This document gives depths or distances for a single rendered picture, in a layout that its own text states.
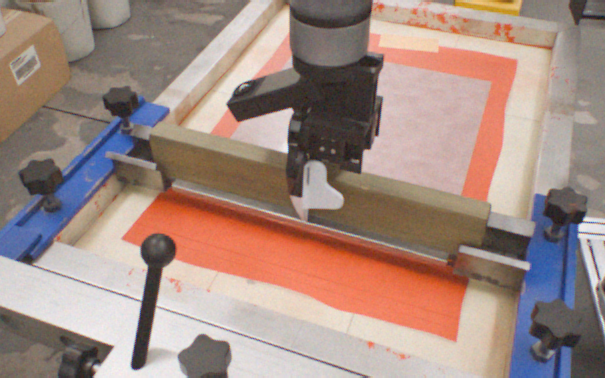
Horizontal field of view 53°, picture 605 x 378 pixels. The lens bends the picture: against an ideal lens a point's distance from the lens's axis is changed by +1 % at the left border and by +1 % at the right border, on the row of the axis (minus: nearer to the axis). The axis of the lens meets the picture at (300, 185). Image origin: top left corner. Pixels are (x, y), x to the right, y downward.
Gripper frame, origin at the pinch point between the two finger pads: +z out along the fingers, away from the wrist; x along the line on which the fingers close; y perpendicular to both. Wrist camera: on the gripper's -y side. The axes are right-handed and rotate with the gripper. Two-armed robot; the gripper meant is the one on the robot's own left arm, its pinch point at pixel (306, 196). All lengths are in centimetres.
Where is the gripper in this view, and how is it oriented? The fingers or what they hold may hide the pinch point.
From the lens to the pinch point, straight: 72.3
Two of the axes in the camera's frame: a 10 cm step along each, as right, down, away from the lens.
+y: 9.4, 2.4, -2.6
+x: 3.5, -6.3, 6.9
